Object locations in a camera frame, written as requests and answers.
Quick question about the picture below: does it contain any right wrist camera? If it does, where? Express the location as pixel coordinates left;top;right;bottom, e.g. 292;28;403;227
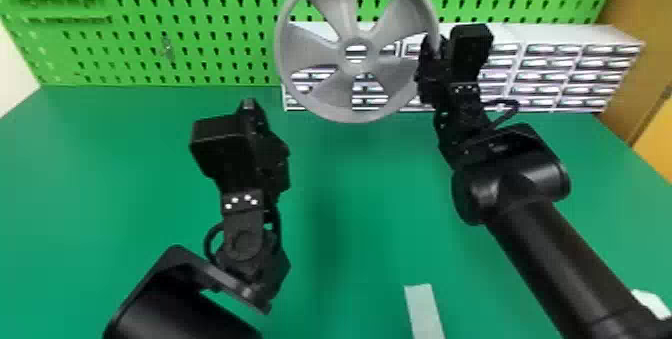
445;22;495;87

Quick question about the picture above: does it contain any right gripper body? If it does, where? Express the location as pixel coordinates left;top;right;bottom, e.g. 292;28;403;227
416;56;456;109

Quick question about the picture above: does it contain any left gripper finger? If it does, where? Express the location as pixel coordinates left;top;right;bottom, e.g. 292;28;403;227
237;97;264;123

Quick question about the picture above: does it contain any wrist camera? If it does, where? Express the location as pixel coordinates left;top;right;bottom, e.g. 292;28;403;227
189;113;262;184
445;22;495;87

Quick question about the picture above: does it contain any black cable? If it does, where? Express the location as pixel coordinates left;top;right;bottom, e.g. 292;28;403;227
480;97;522;128
202;222;228;268

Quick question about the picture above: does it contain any grey wheel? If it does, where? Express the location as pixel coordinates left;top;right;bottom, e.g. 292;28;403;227
273;0;442;124

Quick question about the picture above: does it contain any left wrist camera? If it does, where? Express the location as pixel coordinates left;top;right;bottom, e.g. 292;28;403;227
189;113;262;184

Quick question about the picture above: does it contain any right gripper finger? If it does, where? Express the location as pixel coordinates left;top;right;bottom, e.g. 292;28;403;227
418;33;449;67

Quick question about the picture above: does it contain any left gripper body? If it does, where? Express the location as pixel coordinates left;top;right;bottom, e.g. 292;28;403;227
254;118;292;207

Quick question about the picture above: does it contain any white drawer cabinet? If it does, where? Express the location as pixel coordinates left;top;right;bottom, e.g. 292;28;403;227
280;21;645;115

